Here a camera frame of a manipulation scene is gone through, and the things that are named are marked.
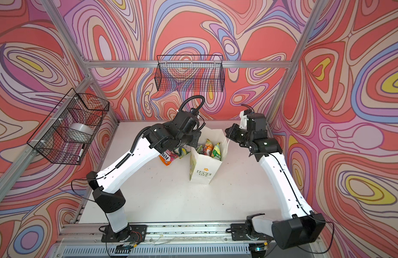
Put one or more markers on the green snack bag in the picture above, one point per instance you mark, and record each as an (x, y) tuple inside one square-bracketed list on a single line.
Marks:
[(216, 152), (181, 152)]

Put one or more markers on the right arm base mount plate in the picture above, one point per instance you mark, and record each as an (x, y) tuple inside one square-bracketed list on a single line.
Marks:
[(242, 232)]

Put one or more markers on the silver tape roll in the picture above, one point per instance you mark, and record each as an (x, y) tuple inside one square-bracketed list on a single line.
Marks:
[(82, 129)]

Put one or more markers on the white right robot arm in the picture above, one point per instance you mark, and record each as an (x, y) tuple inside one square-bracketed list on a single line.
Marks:
[(297, 224)]

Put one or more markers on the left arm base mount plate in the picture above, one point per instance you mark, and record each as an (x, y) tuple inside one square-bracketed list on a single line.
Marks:
[(133, 233)]

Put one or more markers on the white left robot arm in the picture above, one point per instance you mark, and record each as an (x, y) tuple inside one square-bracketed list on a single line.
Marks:
[(149, 143)]

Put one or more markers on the orange snack bag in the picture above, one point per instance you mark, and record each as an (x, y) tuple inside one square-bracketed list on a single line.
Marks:
[(208, 148)]

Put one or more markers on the red Fox's candy bag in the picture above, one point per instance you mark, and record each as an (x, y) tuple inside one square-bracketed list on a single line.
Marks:
[(168, 157)]

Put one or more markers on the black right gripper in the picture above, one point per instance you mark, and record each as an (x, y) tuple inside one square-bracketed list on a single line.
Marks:
[(231, 135)]

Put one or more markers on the aluminium frame post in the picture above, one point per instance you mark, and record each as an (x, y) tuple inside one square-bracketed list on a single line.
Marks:
[(300, 46)]

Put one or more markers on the black wire basket back wall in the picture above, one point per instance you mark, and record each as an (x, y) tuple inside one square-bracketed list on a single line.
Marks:
[(190, 73)]

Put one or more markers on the black marker pen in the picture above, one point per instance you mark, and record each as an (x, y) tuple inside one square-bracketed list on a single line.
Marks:
[(79, 157)]

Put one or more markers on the black wire basket wall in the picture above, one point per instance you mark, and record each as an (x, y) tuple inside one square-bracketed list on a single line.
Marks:
[(190, 73), (59, 144)]

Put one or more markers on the white paper bag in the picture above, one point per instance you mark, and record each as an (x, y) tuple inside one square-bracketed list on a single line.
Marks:
[(204, 167)]

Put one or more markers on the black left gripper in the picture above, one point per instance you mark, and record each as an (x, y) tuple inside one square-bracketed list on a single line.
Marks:
[(197, 136)]

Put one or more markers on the black wire basket left wall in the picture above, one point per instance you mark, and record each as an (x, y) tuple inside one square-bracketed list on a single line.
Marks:
[(59, 144)]

